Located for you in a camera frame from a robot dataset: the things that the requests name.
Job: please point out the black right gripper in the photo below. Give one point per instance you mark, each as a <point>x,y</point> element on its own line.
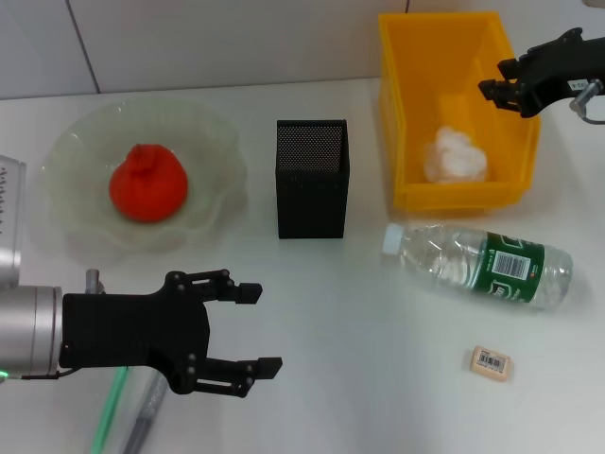
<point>558,71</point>

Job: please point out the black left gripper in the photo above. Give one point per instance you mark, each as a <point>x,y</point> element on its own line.
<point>137,331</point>

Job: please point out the white paper ball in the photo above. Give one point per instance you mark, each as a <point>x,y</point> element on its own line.
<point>454,156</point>

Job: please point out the orange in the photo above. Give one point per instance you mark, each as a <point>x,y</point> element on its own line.
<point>149,189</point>

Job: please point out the clear bottle with green label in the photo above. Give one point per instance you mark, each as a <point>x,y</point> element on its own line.
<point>439,255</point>

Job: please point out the black mesh pen holder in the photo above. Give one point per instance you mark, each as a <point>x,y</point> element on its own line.
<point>309,203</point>

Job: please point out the grey pen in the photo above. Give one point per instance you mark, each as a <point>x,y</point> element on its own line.
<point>146,411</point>

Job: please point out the green pen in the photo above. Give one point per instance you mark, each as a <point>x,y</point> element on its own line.
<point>106,411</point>

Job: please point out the pale green glass fruit plate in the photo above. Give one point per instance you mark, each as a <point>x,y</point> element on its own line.
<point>212,142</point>

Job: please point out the beige eraser with barcode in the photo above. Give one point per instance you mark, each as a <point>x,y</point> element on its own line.
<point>491,363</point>

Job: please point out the yellow plastic bin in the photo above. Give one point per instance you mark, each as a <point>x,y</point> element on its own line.
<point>425,71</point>

